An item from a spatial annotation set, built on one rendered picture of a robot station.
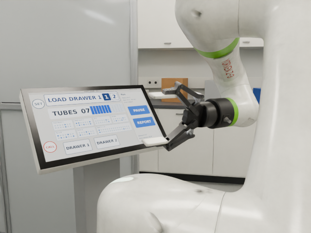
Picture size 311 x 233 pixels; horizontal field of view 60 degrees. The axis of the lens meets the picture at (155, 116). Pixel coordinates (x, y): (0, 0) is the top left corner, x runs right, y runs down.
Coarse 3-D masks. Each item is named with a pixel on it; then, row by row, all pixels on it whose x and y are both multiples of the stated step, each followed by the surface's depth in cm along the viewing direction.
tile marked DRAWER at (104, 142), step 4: (104, 136) 99; (108, 136) 100; (112, 136) 101; (116, 136) 102; (96, 140) 97; (100, 140) 98; (104, 140) 98; (108, 140) 99; (112, 140) 100; (116, 140) 101; (96, 144) 96; (100, 144) 97; (104, 144) 97; (108, 144) 98; (112, 144) 99; (116, 144) 100; (100, 148) 96
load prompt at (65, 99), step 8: (48, 96) 97; (56, 96) 99; (64, 96) 101; (72, 96) 102; (80, 96) 104; (88, 96) 106; (96, 96) 108; (104, 96) 110; (112, 96) 112; (48, 104) 95; (56, 104) 97; (64, 104) 99
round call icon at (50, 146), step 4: (44, 144) 87; (48, 144) 87; (52, 144) 88; (56, 144) 89; (44, 148) 86; (48, 148) 87; (52, 148) 87; (56, 148) 88; (44, 152) 85; (48, 152) 86; (52, 152) 87
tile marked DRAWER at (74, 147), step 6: (66, 144) 90; (72, 144) 91; (78, 144) 92; (84, 144) 94; (90, 144) 95; (66, 150) 89; (72, 150) 90; (78, 150) 91; (84, 150) 92; (90, 150) 93
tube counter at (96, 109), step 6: (84, 108) 102; (90, 108) 103; (96, 108) 105; (102, 108) 106; (108, 108) 107; (114, 108) 109; (120, 108) 110; (84, 114) 100; (90, 114) 102; (96, 114) 103
